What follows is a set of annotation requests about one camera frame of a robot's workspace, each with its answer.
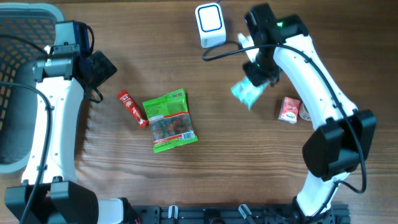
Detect green snack bag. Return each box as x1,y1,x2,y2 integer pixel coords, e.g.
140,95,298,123
143,88,198,153

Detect red Nescafe coffee stick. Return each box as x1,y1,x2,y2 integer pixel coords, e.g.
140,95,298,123
118,90,149,129

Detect green lid jar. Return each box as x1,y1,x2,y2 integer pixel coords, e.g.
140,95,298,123
298,103,311,121

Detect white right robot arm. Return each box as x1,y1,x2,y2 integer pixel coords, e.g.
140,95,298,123
243,4,377,223

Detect small orange box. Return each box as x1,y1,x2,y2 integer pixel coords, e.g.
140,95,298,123
278,96,301,124

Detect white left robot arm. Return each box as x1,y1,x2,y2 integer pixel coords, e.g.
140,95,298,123
5,51,129,223

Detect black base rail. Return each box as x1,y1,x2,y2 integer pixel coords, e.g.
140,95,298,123
127,204,351,224

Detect grey plastic basket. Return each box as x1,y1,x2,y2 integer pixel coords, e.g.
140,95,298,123
1,2,64,174

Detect light blue snack packet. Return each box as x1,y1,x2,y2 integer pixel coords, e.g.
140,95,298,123
231,77,269,110

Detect white barcode scanner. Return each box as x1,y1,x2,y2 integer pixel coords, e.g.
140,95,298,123
195,2,226,49

